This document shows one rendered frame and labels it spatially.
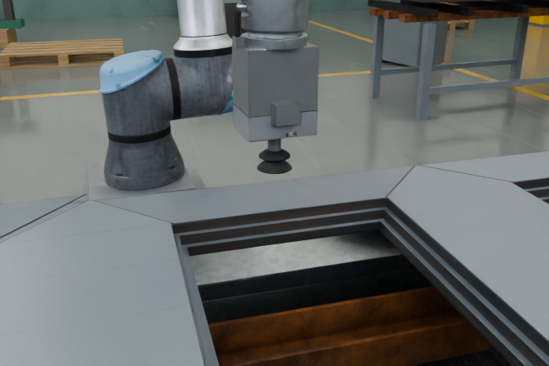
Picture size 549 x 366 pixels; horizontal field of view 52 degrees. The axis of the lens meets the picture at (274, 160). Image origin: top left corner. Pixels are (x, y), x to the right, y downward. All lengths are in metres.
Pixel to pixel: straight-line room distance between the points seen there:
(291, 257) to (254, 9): 0.44
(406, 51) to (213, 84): 4.94
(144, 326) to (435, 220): 0.35
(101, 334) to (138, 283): 0.07
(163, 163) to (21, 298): 0.55
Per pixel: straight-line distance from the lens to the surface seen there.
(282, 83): 0.64
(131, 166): 1.05
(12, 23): 7.81
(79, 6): 10.33
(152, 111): 1.03
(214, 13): 1.04
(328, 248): 0.94
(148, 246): 0.61
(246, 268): 0.89
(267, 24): 0.62
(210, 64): 1.03
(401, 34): 5.94
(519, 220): 0.70
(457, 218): 0.68
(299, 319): 0.73
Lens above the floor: 1.14
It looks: 21 degrees down
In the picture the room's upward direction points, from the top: straight up
